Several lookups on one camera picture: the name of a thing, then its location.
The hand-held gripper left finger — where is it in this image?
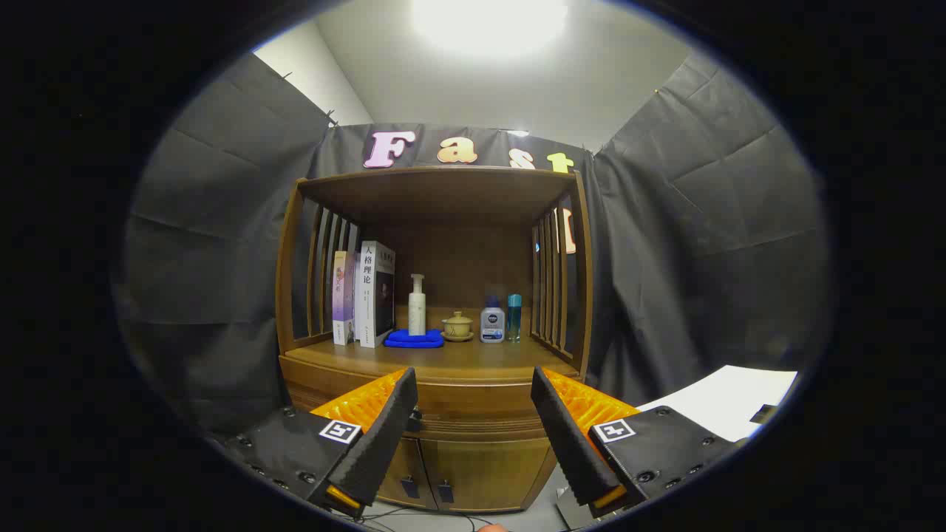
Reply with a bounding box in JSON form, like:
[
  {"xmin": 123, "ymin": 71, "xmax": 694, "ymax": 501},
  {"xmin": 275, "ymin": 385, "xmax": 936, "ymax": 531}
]
[{"xmin": 222, "ymin": 367, "xmax": 419, "ymax": 519}]

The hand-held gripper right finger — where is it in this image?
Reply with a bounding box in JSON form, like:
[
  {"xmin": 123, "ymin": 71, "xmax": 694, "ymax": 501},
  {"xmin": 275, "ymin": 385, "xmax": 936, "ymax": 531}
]
[{"xmin": 531, "ymin": 366, "xmax": 747, "ymax": 527}]

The wooden drawer with black knob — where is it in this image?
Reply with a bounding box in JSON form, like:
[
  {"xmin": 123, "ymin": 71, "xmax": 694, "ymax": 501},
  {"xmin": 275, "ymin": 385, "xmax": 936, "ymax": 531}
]
[{"xmin": 285, "ymin": 373, "xmax": 577, "ymax": 443}]

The wooden cabinet door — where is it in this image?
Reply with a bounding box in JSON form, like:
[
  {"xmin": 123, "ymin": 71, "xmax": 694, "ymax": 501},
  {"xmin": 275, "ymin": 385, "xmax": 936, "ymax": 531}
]
[
  {"xmin": 420, "ymin": 437, "xmax": 557, "ymax": 513},
  {"xmin": 378, "ymin": 436, "xmax": 437, "ymax": 509}
]

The wooden countertop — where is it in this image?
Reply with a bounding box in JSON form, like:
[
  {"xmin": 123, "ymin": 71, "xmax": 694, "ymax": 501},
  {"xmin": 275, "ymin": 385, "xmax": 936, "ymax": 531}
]
[{"xmin": 285, "ymin": 336, "xmax": 581, "ymax": 381}]

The wooden cabinet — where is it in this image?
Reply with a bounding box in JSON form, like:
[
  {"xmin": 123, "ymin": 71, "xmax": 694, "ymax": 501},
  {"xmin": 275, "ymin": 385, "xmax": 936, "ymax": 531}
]
[{"xmin": 275, "ymin": 166, "xmax": 594, "ymax": 514}]

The folded blue cloth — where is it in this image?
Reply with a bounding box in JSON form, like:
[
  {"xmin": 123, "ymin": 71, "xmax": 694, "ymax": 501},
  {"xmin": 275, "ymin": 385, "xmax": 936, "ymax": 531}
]
[{"xmin": 384, "ymin": 328, "xmax": 445, "ymax": 349}]

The white pump bottle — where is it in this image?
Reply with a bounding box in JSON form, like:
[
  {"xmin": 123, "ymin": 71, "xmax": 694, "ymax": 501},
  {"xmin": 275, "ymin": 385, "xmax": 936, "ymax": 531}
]
[{"xmin": 408, "ymin": 273, "xmax": 427, "ymax": 337}]

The tan lidded teacup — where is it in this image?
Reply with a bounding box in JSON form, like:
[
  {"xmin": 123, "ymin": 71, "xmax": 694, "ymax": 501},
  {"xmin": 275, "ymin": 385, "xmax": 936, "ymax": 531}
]
[{"xmin": 441, "ymin": 311, "xmax": 475, "ymax": 342}]

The white bottle with blue cap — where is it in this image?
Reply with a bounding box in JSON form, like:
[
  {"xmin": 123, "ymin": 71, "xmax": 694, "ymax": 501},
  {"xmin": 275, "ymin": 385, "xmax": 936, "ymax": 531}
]
[{"xmin": 480, "ymin": 296, "xmax": 506, "ymax": 344}]

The thick white book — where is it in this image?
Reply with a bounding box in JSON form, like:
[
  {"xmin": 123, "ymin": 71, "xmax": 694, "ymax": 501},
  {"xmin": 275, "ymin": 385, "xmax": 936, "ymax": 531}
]
[{"xmin": 354, "ymin": 241, "xmax": 396, "ymax": 349}]

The purple book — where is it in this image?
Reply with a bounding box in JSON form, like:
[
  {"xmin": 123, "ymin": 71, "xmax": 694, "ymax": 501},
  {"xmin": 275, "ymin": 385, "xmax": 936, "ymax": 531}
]
[{"xmin": 332, "ymin": 250, "xmax": 361, "ymax": 346}]

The white table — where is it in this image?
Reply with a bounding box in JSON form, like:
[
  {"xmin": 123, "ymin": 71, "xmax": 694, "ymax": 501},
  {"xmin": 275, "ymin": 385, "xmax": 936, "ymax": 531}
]
[{"xmin": 637, "ymin": 365, "xmax": 800, "ymax": 443}]

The tangle of black cables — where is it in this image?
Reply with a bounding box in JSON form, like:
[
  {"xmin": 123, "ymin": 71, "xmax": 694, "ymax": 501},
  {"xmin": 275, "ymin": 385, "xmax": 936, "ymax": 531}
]
[{"xmin": 347, "ymin": 502, "xmax": 481, "ymax": 532}]

